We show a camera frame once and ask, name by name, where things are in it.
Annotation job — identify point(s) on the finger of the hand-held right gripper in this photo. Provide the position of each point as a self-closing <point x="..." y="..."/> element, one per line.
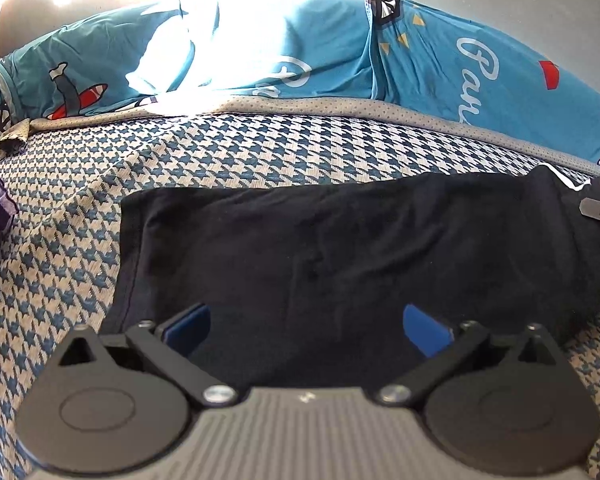
<point x="597" y="208"/>

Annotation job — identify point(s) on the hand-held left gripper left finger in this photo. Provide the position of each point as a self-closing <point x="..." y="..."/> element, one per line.
<point x="190" y="327"/>

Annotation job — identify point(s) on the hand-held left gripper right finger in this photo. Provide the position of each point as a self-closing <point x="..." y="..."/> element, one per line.
<point x="425" y="330"/>

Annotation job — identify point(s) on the black t-shirt with red print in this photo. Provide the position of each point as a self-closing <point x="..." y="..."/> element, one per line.
<point x="330" y="250"/>

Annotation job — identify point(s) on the blue airplane print bed sheet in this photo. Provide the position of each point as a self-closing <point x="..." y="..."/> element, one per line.
<point x="430" y="75"/>

